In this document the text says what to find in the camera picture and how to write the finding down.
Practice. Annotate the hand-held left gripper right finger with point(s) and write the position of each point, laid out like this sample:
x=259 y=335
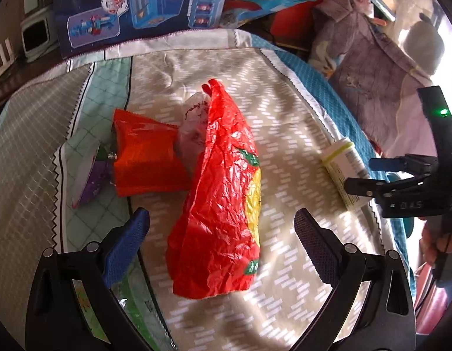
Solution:
x=313 y=241

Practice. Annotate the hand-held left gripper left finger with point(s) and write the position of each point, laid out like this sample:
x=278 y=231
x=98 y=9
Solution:
x=125 y=248

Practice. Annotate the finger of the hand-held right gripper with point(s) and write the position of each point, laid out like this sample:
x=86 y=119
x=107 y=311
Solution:
x=383 y=163
x=365 y=186

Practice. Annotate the white jar with green lid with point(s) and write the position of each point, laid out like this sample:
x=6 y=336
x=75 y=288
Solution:
x=343 y=164

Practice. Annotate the orange-red snack packet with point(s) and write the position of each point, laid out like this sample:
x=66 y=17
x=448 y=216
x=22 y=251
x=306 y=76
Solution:
x=145 y=153

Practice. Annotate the red plastic bag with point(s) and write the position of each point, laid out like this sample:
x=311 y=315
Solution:
x=218 y=190

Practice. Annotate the person's right hand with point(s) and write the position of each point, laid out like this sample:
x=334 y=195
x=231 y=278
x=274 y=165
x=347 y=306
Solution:
x=431 y=241

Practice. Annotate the green foil wrapper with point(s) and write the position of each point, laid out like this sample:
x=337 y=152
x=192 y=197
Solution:
x=138 y=310

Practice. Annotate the purple printed cloth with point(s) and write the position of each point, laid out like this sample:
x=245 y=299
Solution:
x=376 y=91

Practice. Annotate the purple snack wrapper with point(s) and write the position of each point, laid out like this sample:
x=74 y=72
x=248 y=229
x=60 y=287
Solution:
x=94 y=182

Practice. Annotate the patterned bedsheet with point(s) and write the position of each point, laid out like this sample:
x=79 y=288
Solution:
x=303 y=146

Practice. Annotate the clear plastic bag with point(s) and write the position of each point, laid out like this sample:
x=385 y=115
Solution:
x=191 y=131

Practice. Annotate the red box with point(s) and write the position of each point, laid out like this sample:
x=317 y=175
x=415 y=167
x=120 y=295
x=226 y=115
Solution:
x=290 y=25

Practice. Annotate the white picket fence piece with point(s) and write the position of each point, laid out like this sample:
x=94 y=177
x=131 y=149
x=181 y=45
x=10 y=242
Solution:
x=2 y=56

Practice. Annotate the small white device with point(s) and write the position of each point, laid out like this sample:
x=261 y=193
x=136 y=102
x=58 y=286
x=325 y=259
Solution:
x=35 y=36

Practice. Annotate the blue toy box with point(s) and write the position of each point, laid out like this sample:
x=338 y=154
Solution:
x=156 y=7

